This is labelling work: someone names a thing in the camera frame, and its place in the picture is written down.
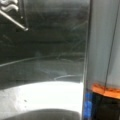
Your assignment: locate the silver toaster oven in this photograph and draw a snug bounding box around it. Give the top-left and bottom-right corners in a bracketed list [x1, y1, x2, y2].
[0, 0, 90, 120]

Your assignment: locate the orange tipped gripper finger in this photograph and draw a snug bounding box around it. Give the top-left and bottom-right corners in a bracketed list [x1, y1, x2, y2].
[92, 84, 120, 98]

